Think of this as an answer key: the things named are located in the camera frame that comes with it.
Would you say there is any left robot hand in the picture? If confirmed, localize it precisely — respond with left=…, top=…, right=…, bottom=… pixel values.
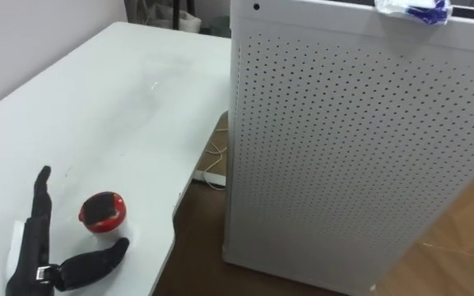
left=4, top=165, right=131, bottom=296

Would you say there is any red round soft toy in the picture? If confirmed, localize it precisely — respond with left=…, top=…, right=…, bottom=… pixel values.
left=78, top=191, right=128, bottom=234

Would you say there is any white desk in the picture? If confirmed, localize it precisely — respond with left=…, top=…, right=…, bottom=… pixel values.
left=0, top=21, right=233, bottom=296

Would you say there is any white power strip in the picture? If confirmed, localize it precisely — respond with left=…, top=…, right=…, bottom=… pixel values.
left=192, top=169, right=227, bottom=188

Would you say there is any grey cloth bag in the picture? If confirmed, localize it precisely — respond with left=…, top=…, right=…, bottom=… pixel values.
left=144, top=2, right=202, bottom=34

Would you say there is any white perforated metal cabinet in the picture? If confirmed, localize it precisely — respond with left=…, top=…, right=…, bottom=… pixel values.
left=221, top=0, right=474, bottom=296

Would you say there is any white and blue plastic bag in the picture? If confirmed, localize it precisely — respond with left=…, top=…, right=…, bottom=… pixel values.
left=374, top=0, right=454, bottom=26

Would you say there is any white cable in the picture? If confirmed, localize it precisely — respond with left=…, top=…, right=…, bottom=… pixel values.
left=201, top=127, right=229, bottom=192

